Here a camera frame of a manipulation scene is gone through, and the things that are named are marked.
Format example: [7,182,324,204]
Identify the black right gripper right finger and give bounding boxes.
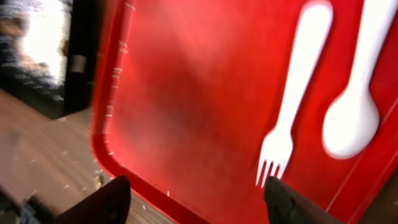
[264,176,342,224]

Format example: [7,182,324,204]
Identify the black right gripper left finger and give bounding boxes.
[20,175,131,224]

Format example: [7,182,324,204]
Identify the white plastic fork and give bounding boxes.
[256,1,333,188]

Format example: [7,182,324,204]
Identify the white plastic spoon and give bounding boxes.
[322,0,397,160]

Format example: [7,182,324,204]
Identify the black food waste tray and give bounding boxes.
[1,0,105,119]

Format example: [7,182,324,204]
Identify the food scrap on table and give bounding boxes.
[94,175,104,190]

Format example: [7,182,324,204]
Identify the red serving tray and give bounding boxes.
[91,0,397,223]

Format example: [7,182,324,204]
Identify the rice and food leftovers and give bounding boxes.
[1,0,73,88]

